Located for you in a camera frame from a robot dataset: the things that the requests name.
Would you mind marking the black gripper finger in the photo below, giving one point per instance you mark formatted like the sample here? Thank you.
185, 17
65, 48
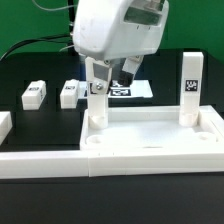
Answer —
102, 73
129, 70

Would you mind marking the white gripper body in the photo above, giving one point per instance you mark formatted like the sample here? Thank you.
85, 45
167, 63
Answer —
112, 29

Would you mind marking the fiducial marker sheet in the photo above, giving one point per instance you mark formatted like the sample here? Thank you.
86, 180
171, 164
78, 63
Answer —
138, 89

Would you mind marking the white block at left edge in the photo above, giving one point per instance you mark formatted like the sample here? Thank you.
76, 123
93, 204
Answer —
5, 125

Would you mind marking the white L-shaped guide fence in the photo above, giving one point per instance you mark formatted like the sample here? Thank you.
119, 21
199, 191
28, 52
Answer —
199, 157

